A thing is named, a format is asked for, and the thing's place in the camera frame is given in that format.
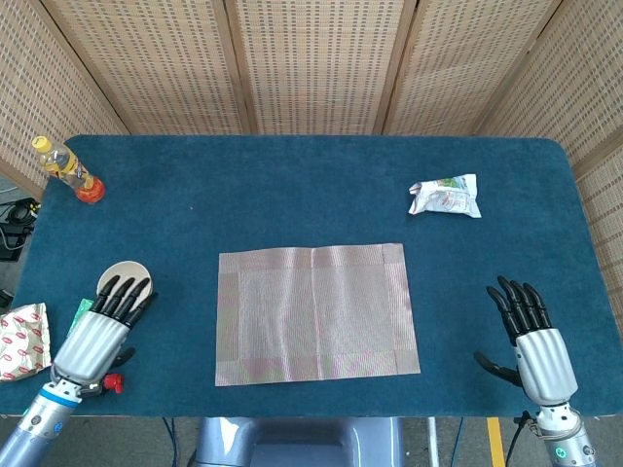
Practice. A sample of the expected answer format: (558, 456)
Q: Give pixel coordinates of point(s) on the black bottle with red cap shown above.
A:
(116, 382)

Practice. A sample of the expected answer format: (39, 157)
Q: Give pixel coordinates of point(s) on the gray woven placemat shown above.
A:
(316, 316)

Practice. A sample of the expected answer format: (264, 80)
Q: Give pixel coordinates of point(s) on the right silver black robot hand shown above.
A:
(547, 362)

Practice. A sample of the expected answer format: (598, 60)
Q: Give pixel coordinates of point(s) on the red-patterned cream snack bag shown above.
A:
(22, 340)

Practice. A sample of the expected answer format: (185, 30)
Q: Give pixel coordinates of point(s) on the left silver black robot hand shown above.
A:
(87, 350)

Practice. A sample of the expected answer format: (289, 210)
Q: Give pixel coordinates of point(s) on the woven bamboo folding screen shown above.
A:
(316, 63)

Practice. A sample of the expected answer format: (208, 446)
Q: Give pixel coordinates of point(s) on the yellow-capped tea drink bottle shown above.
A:
(65, 168)

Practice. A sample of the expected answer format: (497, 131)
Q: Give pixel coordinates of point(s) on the green tea sachet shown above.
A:
(84, 309)

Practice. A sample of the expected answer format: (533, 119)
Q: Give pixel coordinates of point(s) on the metal table leg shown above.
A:
(432, 440)

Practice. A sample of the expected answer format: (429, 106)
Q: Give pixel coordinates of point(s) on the white ceramic bowl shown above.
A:
(126, 270)

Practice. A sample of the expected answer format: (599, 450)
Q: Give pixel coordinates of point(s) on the white crumpled snack packet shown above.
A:
(445, 197)

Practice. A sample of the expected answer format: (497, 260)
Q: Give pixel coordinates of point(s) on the blue carpet table cover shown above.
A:
(292, 194)

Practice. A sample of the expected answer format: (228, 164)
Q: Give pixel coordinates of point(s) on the blue-gray robot torso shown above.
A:
(292, 442)

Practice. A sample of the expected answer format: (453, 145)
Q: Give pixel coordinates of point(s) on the right blue-gray robot arm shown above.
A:
(569, 438)

